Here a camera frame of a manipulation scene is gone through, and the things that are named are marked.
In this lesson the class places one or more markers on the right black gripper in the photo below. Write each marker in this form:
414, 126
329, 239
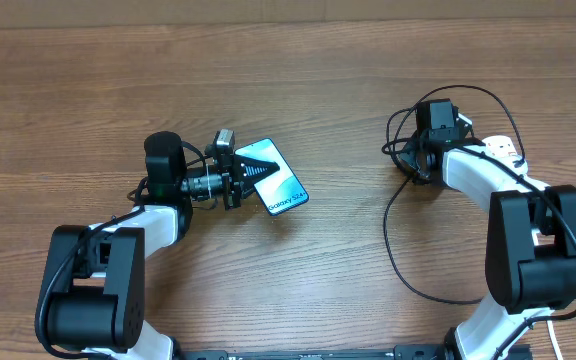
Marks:
408, 161

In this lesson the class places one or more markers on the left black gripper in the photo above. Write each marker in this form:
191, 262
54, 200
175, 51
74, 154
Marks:
234, 182

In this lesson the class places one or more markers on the Samsung Galaxy smartphone blue screen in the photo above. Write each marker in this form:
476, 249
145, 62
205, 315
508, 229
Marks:
282, 190

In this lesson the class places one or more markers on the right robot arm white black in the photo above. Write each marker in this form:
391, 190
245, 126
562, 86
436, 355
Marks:
530, 256

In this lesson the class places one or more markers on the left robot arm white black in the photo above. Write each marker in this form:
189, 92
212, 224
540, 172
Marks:
91, 303

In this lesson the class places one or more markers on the white power strip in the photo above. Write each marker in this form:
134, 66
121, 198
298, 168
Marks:
501, 148

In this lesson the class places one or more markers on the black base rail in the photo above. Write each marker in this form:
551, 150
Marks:
313, 355

